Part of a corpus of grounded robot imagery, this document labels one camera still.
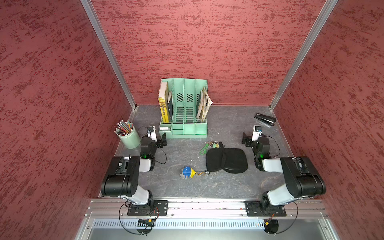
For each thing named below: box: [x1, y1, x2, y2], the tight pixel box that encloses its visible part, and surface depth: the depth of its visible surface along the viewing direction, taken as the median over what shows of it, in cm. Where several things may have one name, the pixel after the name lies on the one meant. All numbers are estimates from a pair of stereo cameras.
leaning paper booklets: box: [196, 86, 213, 123], surface depth 100 cm
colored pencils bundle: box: [114, 120, 133, 136], surface depth 91 cm
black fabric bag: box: [205, 142, 249, 174], surface depth 90 cm
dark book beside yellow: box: [167, 96, 173, 122], surface depth 105 cm
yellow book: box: [158, 80, 170, 124], surface depth 98 cm
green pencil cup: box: [115, 125, 141, 149], surface depth 89 cm
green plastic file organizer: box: [158, 78, 208, 139], surface depth 106 cm
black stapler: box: [254, 113, 277, 126], surface depth 112 cm
